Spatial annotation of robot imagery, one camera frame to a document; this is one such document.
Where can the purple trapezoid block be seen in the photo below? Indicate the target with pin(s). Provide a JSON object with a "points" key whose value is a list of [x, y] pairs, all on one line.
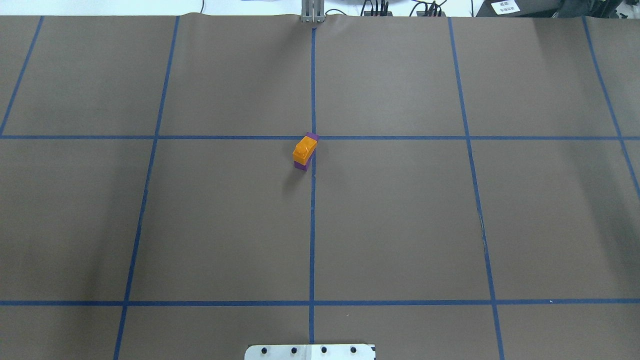
{"points": [[302, 167]]}

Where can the orange trapezoid block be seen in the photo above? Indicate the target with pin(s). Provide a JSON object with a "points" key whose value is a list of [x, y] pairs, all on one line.
{"points": [[304, 150]]}

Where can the blue tape centre line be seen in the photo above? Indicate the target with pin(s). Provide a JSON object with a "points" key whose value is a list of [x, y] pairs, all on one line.
{"points": [[312, 262]]}

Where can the blue tape line lengthwise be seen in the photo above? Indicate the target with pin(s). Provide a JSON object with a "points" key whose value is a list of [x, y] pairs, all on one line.
{"points": [[477, 196], [145, 194]]}

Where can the blue tape line right lengthwise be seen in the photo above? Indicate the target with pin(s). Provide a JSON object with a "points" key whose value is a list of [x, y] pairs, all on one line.
{"points": [[477, 196]]}

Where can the blue tape outer right line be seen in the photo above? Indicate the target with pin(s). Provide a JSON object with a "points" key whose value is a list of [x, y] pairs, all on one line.
{"points": [[609, 105]]}

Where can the blue tape line crosswise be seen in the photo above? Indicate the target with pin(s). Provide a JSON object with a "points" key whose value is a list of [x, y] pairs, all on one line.
{"points": [[322, 138]]}

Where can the blue tape far crosswise line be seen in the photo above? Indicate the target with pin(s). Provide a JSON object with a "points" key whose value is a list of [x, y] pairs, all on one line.
{"points": [[238, 303]]}

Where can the grey camera post bracket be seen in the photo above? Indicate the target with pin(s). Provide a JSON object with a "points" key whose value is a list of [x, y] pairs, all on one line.
{"points": [[312, 11]]}

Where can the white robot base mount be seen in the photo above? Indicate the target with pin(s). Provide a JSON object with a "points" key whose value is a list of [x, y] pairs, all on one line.
{"points": [[340, 351]]}

